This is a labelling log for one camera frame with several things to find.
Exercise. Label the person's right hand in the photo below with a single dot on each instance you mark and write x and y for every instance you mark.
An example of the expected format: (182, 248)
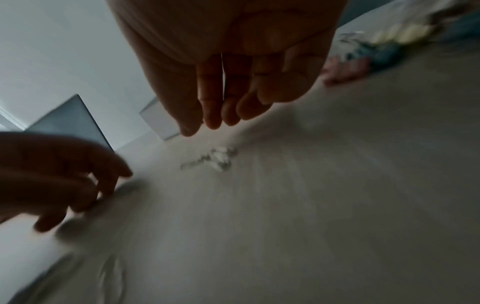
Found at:
(225, 32)

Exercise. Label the person's left hand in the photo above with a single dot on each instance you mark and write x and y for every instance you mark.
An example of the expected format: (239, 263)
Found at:
(48, 172)

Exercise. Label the white box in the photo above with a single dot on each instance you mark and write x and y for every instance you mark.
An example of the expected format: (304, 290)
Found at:
(159, 120)

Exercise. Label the small clear plastic pieces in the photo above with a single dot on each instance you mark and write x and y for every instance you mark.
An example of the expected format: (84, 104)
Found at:
(219, 158)

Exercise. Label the floral patterned cloth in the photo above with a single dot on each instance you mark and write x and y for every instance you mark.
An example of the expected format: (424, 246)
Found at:
(393, 35)

